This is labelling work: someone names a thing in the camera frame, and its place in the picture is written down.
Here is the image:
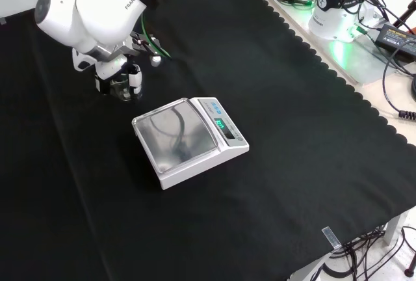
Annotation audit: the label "black power adapter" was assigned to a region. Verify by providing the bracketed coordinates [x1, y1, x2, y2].
[374, 23, 416, 56]

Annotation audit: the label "white bench frame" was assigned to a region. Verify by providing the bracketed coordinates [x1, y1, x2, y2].
[287, 211, 411, 281]

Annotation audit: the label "black adapter cable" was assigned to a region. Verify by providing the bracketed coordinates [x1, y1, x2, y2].
[382, 45, 416, 120]

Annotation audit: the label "black bench cloth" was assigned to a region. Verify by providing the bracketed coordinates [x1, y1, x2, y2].
[0, 0, 416, 281]

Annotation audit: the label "black cables under bench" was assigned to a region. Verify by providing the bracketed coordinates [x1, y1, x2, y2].
[324, 225, 416, 281]

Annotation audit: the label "electronic balance with steel pan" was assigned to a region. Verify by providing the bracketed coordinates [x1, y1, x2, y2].
[131, 96, 250, 191]

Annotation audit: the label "black tripod leg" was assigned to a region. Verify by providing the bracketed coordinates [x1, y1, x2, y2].
[391, 0, 416, 34]

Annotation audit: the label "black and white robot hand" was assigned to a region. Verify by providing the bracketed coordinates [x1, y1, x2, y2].
[71, 48, 144, 101]

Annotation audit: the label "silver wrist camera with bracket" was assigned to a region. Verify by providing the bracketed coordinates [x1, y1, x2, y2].
[129, 31, 163, 68]

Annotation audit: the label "small clear glass beaker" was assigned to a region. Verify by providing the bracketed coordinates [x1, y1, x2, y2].
[109, 77, 134, 102]

